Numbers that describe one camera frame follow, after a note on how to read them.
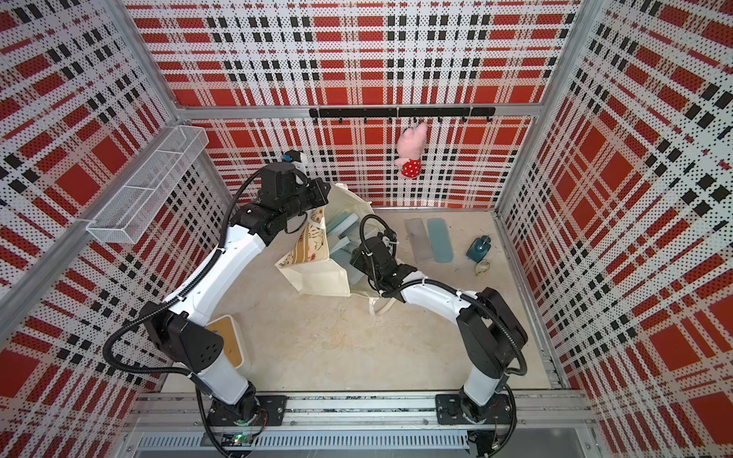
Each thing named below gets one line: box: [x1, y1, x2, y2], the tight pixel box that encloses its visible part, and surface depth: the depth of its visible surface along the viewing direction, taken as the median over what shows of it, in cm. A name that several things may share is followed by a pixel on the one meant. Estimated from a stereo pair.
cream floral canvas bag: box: [275, 182, 396, 315], surface depth 80 cm
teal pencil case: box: [427, 217, 455, 265], surface depth 114 cm
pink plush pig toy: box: [395, 122, 429, 179], surface depth 95 cm
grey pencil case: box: [403, 217, 435, 263], surface depth 113 cm
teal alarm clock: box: [465, 234, 492, 264], surface depth 102 cm
